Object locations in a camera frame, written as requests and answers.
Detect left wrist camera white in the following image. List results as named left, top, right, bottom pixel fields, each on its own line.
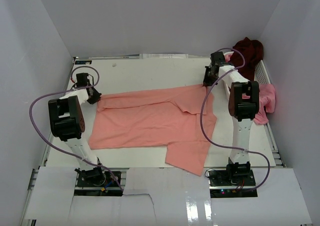
left=70, top=77, right=77, bottom=84

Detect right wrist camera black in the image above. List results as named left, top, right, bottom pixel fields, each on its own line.
left=210, top=51, right=226, bottom=66

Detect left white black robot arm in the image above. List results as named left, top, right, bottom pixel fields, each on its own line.
left=48, top=87, right=106, bottom=186

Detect papers behind table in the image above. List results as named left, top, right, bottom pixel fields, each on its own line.
left=139, top=53, right=189, bottom=59

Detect black label sticker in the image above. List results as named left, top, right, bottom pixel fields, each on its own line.
left=74, top=60, right=92, bottom=65

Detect pink shirt in basket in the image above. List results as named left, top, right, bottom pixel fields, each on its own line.
left=253, top=84, right=276, bottom=125

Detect salmon pink t shirt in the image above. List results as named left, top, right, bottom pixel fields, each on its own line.
left=88, top=85, right=217, bottom=176

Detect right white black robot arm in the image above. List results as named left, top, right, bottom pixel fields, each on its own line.
left=203, top=64, right=260, bottom=186

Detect white plastic laundry basket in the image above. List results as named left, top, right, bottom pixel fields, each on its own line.
left=220, top=51, right=270, bottom=106

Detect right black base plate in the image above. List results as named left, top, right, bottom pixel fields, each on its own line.
left=204, top=169, right=258, bottom=199

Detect dark red shirt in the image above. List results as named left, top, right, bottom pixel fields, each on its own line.
left=233, top=37, right=264, bottom=81

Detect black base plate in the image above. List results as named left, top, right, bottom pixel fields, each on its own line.
left=204, top=169, right=258, bottom=199
left=74, top=169, right=125, bottom=197

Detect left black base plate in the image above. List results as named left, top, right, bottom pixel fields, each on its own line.
left=74, top=169, right=125, bottom=197

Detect white paper sheets front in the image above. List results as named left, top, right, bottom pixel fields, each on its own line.
left=25, top=167, right=312, bottom=226

